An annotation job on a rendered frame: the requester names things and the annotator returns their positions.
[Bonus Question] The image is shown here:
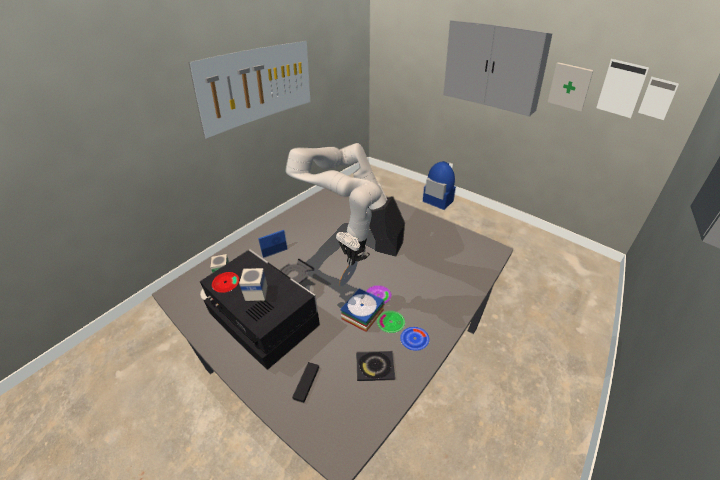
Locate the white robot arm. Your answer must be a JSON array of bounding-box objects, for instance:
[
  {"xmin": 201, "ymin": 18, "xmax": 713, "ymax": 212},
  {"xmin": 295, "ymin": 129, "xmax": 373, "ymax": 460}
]
[{"xmin": 286, "ymin": 143, "xmax": 387, "ymax": 251}]

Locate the purple cd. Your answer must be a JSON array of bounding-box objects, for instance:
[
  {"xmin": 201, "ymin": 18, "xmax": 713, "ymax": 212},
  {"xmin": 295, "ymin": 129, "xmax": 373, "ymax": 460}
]
[{"xmin": 366, "ymin": 286, "xmax": 391, "ymax": 303}]

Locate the blue cd with orange label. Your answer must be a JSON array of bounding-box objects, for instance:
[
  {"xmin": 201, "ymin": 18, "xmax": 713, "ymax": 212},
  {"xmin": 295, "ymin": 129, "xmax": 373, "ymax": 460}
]
[{"xmin": 401, "ymin": 327, "xmax": 429, "ymax": 350}]

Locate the green cd with pink label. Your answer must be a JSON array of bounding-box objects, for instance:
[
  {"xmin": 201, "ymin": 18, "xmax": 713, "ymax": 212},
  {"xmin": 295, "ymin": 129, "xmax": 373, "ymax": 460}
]
[{"xmin": 377, "ymin": 311, "xmax": 405, "ymax": 333}]

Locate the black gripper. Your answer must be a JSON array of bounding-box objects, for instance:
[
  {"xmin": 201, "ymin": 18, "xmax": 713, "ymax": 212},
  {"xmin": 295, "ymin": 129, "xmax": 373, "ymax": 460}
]
[{"xmin": 339, "ymin": 239, "xmax": 370, "ymax": 266}]

